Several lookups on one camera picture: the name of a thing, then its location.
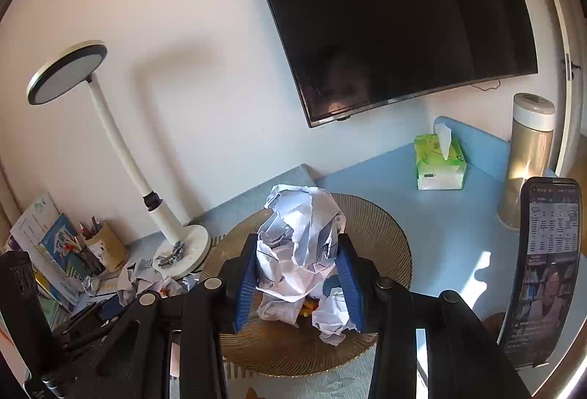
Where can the white booklet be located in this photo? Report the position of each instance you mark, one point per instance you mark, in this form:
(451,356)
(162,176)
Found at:
(32,220)

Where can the large white paper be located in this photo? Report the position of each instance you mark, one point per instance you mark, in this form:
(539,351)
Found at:
(298,234)

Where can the black flat television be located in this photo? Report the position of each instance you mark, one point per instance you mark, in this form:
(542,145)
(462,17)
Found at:
(390,13)

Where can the black smartphone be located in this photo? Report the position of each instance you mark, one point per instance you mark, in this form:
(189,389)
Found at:
(545,266)

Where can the white door frame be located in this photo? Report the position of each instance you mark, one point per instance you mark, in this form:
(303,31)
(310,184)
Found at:
(566,82)

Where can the black pen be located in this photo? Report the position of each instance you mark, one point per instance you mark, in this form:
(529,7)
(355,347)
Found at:
(80,316)

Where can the beige pen holder cup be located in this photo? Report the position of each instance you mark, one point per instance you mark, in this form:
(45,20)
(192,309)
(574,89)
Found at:
(108,247)

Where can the blue book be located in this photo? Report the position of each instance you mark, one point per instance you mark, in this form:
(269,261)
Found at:
(62,252)

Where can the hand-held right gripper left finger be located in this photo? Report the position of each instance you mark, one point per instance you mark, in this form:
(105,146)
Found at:
(243,289)

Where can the bunch of pens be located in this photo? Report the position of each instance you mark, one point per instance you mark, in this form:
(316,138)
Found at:
(89,229)

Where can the green tissue pack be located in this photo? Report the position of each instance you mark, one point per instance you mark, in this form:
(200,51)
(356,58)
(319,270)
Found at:
(440,169)

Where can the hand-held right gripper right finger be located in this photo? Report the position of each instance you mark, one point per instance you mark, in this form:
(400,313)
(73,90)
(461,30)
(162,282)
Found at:
(352,289)

